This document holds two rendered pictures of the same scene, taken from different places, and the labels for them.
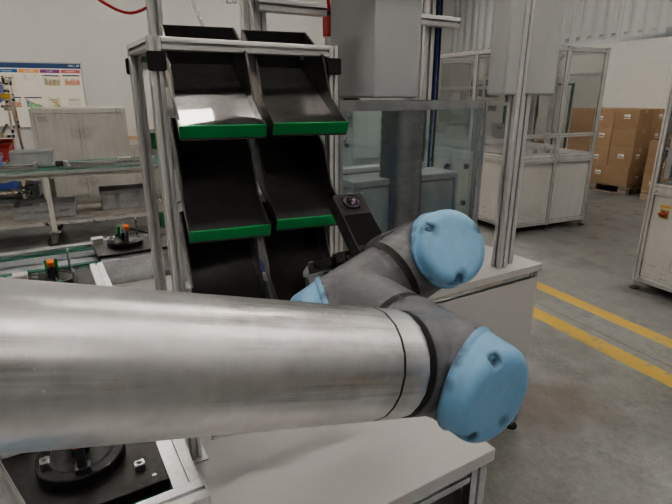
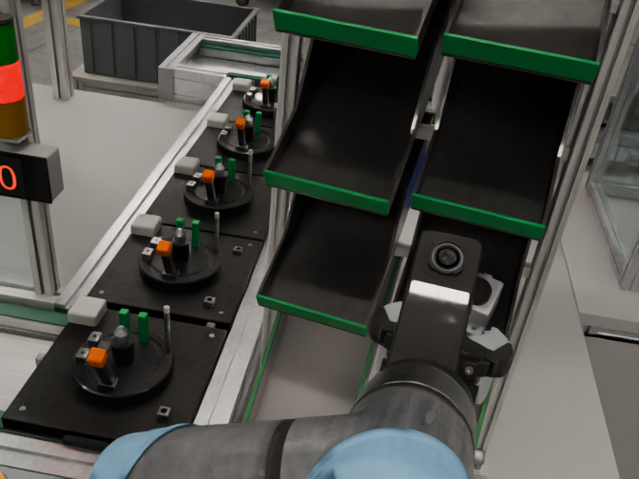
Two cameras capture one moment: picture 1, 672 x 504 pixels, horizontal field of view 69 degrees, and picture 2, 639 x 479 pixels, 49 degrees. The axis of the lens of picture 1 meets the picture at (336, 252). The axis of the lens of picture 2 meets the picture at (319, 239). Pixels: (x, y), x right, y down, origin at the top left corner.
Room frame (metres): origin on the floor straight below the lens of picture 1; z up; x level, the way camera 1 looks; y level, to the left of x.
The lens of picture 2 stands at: (0.28, -0.18, 1.70)
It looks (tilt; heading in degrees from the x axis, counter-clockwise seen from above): 34 degrees down; 36
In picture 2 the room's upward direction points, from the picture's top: 7 degrees clockwise
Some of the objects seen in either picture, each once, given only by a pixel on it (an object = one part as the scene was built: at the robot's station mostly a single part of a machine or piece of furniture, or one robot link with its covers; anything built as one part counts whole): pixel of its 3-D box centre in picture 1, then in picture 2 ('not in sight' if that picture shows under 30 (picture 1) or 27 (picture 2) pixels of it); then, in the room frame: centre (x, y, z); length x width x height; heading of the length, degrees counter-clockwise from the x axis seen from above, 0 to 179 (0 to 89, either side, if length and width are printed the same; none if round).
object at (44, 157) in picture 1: (33, 158); not in sight; (5.48, 3.33, 0.90); 0.40 x 0.31 x 0.17; 114
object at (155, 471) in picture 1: (82, 464); (125, 373); (0.70, 0.44, 0.96); 0.24 x 0.24 x 0.02; 31
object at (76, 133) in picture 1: (128, 152); not in sight; (7.98, 3.32, 0.69); 2.42 x 1.03 x 1.38; 114
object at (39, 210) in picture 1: (45, 208); not in sight; (5.37, 3.23, 0.36); 0.60 x 0.40 x 0.15; 116
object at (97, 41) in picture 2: not in sight; (173, 39); (2.14, 2.03, 0.73); 0.62 x 0.42 x 0.23; 121
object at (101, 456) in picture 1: (81, 455); (124, 364); (0.70, 0.44, 0.98); 0.14 x 0.14 x 0.02
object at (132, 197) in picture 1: (127, 196); not in sight; (5.89, 2.53, 0.40); 0.61 x 0.41 x 0.22; 114
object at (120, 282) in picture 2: not in sight; (180, 247); (0.92, 0.57, 1.01); 0.24 x 0.24 x 0.13; 31
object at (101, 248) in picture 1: (124, 234); not in sight; (1.99, 0.89, 1.01); 0.24 x 0.24 x 0.13; 31
